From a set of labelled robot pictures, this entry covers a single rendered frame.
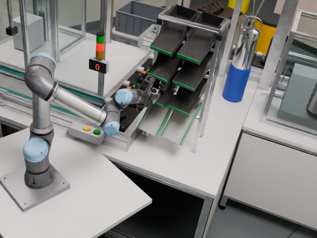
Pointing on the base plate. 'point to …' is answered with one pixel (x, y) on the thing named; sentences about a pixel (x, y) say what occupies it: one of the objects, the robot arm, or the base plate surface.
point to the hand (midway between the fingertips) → (154, 92)
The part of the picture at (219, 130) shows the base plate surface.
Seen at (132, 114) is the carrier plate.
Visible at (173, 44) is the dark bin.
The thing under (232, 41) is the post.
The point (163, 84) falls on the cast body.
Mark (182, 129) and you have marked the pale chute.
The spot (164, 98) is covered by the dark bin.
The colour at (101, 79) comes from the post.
